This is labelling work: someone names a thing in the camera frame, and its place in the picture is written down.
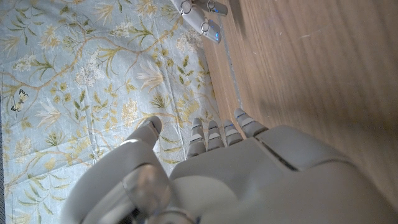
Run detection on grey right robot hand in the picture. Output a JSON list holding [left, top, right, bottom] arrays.
[[170, 0, 229, 44]]

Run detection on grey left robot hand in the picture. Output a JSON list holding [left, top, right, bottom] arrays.
[[60, 108, 398, 224]]

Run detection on floral print backdrop cloth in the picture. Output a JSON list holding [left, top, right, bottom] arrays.
[[0, 0, 220, 224]]

